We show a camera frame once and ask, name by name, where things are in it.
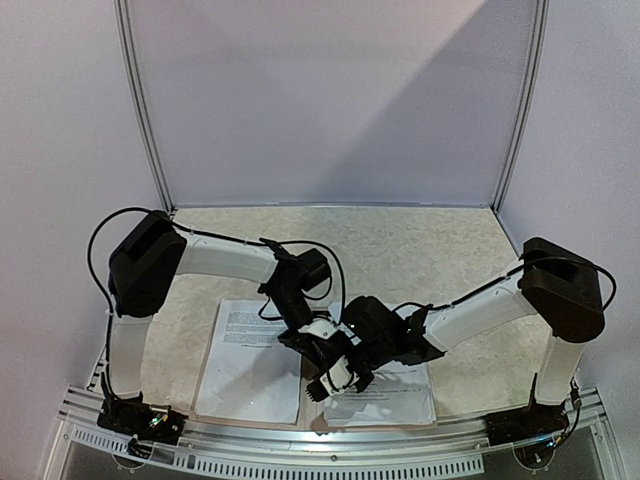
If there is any white paper stack remainder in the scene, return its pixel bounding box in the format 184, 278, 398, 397
323, 362, 437, 427

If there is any brown plastic folder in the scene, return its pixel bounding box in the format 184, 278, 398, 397
192, 344, 441, 431

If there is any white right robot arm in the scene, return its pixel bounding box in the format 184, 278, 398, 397
344, 237, 610, 436

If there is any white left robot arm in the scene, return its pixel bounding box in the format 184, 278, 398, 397
103, 210, 353, 434

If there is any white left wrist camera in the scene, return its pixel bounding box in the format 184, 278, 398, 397
297, 316, 341, 340

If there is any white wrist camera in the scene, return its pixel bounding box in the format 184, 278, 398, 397
306, 356, 359, 402
297, 316, 341, 340

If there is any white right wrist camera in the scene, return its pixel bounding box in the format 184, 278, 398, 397
306, 356, 359, 402

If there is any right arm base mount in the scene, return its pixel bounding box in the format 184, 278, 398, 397
483, 399, 582, 448

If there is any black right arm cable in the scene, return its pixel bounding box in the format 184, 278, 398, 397
394, 254, 619, 416

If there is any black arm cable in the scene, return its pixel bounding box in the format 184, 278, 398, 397
87, 208, 349, 396
394, 254, 619, 416

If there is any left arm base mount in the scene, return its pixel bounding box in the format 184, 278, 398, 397
97, 373, 188, 460

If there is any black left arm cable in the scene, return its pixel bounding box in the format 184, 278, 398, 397
87, 208, 349, 396

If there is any right aluminium frame post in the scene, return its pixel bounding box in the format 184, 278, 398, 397
491, 0, 550, 216

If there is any aluminium frame post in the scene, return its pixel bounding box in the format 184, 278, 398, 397
114, 0, 176, 214
491, 0, 550, 216

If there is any left aluminium frame post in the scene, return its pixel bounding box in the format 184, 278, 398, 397
114, 0, 176, 214

